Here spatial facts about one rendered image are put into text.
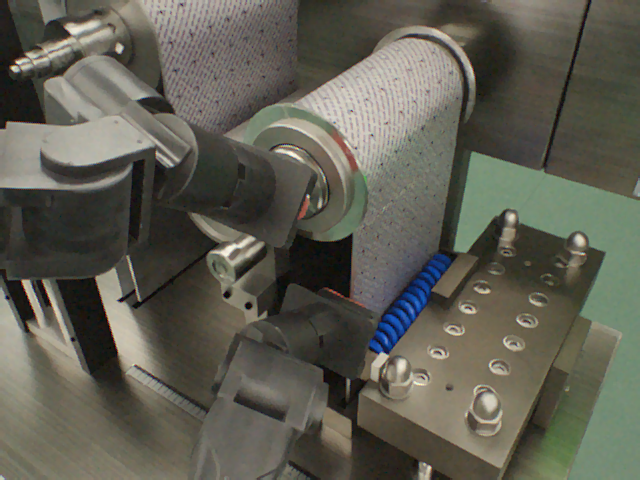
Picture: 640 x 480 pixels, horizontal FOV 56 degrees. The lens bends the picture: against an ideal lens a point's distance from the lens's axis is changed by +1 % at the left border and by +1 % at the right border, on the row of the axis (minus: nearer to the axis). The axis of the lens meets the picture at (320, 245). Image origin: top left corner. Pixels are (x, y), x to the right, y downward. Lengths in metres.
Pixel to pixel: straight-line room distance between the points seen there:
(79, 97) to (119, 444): 0.51
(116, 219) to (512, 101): 0.59
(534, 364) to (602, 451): 1.30
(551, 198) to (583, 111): 2.18
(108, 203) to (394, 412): 0.42
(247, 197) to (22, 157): 0.15
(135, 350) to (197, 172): 0.58
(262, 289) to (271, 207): 0.19
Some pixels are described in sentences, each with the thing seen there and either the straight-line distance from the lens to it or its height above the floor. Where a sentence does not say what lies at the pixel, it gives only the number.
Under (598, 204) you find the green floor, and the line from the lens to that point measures 3.01.
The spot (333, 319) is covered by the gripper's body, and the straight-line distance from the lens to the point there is 0.58.
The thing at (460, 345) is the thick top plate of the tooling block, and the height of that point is 1.03.
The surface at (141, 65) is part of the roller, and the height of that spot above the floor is 1.31.
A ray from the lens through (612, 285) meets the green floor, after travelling 2.57.
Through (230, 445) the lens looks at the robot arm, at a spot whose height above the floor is 1.21.
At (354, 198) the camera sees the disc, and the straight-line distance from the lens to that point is 0.56.
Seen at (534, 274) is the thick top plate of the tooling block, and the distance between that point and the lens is 0.86.
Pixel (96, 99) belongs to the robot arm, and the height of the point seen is 1.39.
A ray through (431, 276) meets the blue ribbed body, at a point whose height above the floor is 1.04.
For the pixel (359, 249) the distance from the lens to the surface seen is 0.61.
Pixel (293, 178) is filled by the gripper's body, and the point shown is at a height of 1.32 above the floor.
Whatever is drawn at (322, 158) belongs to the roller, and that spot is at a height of 1.29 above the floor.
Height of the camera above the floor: 1.56
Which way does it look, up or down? 39 degrees down
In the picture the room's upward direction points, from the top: straight up
